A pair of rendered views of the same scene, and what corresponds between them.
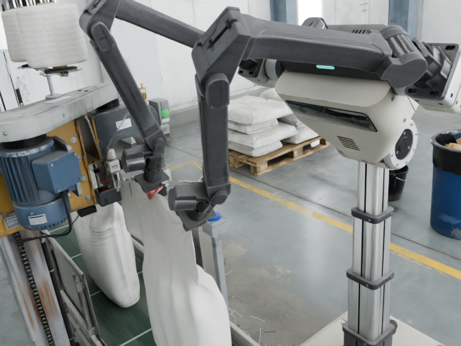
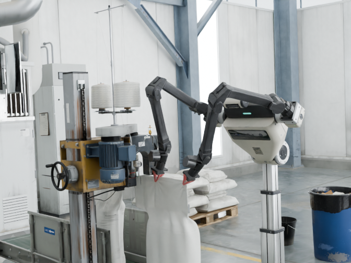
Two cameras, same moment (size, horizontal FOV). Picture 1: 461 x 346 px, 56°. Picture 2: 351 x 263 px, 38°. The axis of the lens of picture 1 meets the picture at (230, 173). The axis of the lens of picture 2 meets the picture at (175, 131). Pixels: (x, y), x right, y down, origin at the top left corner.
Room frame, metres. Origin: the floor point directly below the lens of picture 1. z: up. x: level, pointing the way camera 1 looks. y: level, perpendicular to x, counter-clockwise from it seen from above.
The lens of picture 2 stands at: (-1.85, 0.67, 1.53)
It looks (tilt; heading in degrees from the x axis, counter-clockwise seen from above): 3 degrees down; 351
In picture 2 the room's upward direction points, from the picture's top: 2 degrees counter-clockwise
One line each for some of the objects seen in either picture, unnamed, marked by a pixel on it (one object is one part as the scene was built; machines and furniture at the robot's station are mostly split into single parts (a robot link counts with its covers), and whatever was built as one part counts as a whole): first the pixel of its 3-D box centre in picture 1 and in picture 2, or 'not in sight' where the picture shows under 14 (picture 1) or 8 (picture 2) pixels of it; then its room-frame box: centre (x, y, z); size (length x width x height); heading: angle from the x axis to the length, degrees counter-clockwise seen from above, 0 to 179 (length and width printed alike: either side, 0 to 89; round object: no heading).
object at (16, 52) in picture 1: (28, 34); (101, 96); (1.49, 0.61, 1.61); 0.15 x 0.14 x 0.17; 36
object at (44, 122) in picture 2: not in sight; (43, 124); (5.32, 1.34, 1.34); 0.24 x 0.04 x 0.32; 36
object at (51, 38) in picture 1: (53, 35); (126, 95); (1.28, 0.45, 1.61); 0.17 x 0.17 x 0.17
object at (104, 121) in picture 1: (115, 133); (129, 153); (1.63, 0.43, 1.21); 0.30 x 0.25 x 0.30; 36
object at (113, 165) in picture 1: (114, 169); (137, 166); (1.42, 0.40, 1.14); 0.05 x 0.04 x 0.16; 126
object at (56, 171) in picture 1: (58, 174); (127, 155); (1.14, 0.48, 1.25); 0.10 x 0.08 x 0.12; 151
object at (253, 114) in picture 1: (262, 111); (181, 182); (4.30, -0.38, 0.56); 0.66 x 0.42 x 0.15; 126
